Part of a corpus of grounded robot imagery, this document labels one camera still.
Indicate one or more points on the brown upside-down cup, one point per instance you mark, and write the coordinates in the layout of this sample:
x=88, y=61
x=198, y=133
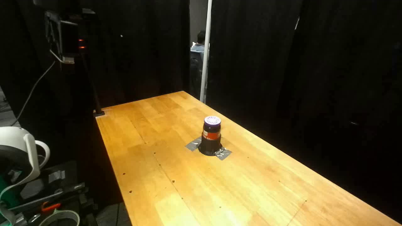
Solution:
x=210, y=136

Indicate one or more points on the white tape roll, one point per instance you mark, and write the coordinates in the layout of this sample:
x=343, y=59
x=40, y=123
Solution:
x=58, y=215

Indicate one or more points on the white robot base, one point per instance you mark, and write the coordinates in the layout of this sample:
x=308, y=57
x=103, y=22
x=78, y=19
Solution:
x=17, y=146

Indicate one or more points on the white vertical pole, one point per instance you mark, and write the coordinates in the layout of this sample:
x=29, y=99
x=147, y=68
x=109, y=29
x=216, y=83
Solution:
x=206, y=53

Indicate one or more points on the camera on black tripod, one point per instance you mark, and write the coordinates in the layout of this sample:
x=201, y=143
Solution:
x=68, y=48

